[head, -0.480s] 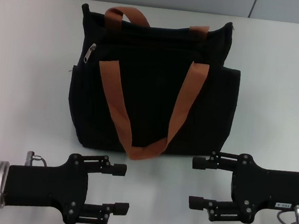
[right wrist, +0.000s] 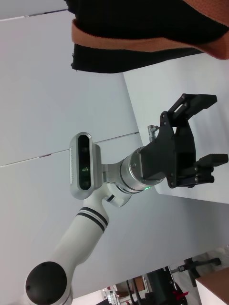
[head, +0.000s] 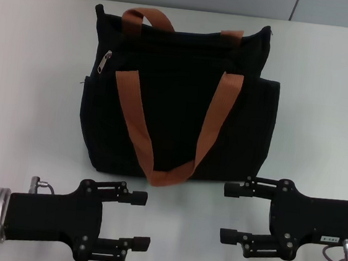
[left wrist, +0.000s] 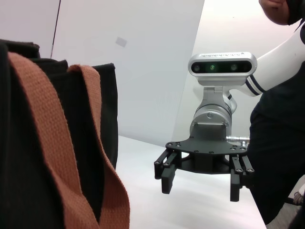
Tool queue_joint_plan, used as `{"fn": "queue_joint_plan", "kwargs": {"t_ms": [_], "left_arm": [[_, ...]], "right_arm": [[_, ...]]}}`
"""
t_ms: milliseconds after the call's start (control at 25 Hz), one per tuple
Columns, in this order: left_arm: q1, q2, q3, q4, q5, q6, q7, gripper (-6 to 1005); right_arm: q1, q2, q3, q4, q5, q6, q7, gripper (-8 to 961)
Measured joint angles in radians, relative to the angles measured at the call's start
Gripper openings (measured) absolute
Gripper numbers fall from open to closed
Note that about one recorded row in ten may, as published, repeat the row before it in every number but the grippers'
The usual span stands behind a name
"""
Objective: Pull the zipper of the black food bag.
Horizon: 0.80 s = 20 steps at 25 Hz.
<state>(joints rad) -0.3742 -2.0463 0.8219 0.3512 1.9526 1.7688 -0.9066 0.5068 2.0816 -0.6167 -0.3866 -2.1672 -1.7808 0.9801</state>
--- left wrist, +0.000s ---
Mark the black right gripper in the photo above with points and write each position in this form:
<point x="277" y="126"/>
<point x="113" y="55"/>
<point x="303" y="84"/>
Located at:
<point x="207" y="148"/>

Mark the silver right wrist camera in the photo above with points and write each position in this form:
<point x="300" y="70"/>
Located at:
<point x="221" y="68"/>

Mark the grey white shoe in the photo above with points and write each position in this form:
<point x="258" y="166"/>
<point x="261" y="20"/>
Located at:
<point x="300" y="196"/>

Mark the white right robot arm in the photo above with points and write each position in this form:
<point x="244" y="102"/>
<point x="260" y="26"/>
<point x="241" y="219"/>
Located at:
<point x="274" y="69"/>

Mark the person in black clothes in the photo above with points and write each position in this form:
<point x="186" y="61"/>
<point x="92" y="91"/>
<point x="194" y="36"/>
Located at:
<point x="281" y="131"/>

